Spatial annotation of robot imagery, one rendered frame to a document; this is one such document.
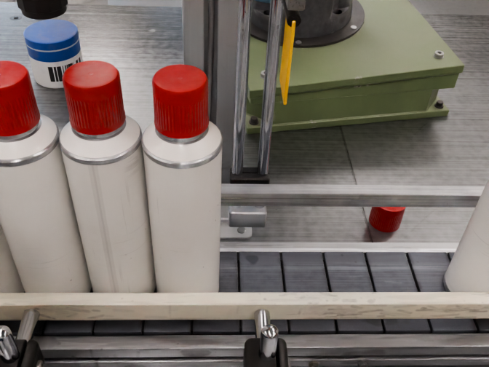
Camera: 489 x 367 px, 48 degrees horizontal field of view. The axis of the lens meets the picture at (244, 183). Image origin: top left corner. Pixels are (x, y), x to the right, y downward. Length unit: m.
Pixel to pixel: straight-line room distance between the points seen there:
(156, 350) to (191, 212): 0.13
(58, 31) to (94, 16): 0.21
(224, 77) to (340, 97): 0.27
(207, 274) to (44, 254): 0.12
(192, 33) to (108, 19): 0.54
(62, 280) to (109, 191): 0.10
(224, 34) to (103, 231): 0.18
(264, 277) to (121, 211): 0.16
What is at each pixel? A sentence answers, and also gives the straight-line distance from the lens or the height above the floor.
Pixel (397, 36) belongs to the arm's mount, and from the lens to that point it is 0.81.
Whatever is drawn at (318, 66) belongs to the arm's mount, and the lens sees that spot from 0.72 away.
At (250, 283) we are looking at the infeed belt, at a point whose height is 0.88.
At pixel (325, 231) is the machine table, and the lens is 0.60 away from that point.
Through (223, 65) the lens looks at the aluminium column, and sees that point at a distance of 0.47.
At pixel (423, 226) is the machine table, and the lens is 0.63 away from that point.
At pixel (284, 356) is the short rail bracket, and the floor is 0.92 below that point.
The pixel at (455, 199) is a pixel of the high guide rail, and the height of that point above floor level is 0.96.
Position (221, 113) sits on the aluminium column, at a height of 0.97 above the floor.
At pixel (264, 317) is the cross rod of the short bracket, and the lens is 0.42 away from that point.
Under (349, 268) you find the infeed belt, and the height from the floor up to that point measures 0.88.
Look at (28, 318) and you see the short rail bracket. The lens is 0.44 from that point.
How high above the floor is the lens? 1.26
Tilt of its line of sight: 42 degrees down
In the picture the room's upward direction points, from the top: 3 degrees clockwise
